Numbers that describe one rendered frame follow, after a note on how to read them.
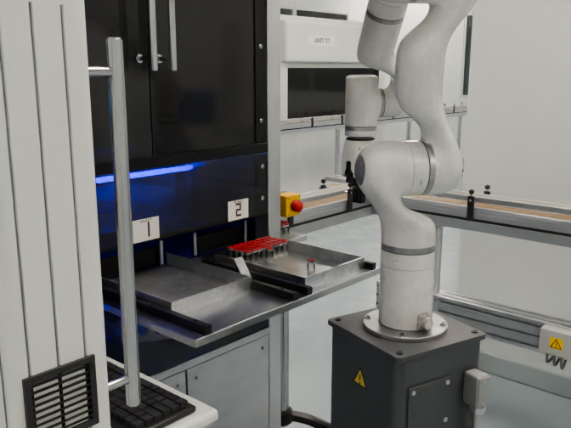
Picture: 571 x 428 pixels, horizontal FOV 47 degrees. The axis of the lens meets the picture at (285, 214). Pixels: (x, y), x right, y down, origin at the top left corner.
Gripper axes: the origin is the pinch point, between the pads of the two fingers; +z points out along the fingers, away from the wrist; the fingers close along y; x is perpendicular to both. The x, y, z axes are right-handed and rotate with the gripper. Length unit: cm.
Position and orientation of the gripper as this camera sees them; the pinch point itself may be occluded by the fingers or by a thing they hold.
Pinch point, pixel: (358, 195)
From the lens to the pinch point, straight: 178.2
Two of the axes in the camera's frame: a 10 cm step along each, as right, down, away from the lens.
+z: 0.0, 9.8, 2.2
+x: 7.5, 1.4, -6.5
